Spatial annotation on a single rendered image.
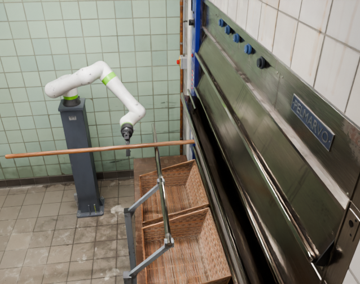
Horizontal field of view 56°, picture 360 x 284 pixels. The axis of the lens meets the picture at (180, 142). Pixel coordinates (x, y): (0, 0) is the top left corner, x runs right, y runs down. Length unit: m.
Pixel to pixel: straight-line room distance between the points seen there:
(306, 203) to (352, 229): 0.22
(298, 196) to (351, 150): 0.28
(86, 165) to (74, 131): 0.38
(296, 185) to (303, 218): 0.11
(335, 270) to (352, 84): 0.47
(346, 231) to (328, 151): 0.20
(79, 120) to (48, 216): 1.17
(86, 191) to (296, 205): 2.63
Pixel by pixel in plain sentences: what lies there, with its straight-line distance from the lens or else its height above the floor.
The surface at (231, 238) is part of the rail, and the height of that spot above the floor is 1.44.
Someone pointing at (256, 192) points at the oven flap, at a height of 1.53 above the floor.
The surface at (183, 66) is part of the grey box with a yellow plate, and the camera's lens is 3.09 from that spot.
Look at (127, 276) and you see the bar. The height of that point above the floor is 0.95.
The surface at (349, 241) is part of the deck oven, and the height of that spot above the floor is 1.84.
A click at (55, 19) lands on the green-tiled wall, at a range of 3.38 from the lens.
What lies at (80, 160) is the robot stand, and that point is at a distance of 3.26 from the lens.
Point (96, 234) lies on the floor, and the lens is 3.45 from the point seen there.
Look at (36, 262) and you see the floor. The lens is 3.39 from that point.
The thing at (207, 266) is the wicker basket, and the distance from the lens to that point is 2.35.
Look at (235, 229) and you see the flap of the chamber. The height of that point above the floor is 1.41.
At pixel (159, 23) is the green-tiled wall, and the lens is 3.33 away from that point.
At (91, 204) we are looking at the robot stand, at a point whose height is 0.12.
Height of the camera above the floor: 2.46
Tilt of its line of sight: 32 degrees down
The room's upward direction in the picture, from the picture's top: straight up
